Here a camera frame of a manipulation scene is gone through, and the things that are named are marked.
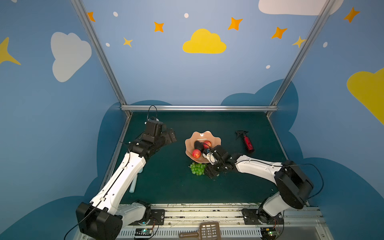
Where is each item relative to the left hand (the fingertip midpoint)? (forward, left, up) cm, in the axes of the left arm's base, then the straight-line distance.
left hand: (170, 135), depth 78 cm
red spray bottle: (+11, -50, -21) cm, 55 cm away
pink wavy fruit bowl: (+8, -10, -21) cm, 24 cm away
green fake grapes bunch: (-9, -15, -21) cm, 27 cm away
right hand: (-8, -23, -21) cm, 32 cm away
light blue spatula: (-19, +22, -23) cm, 36 cm away
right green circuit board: (-40, -49, -25) cm, 68 cm away
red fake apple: (-1, -14, -18) cm, 23 cm away
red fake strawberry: (+9, -22, -20) cm, 31 cm away
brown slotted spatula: (-39, -21, -25) cm, 51 cm away
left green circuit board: (-40, +11, -25) cm, 49 cm away
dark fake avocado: (+7, -16, -21) cm, 27 cm away
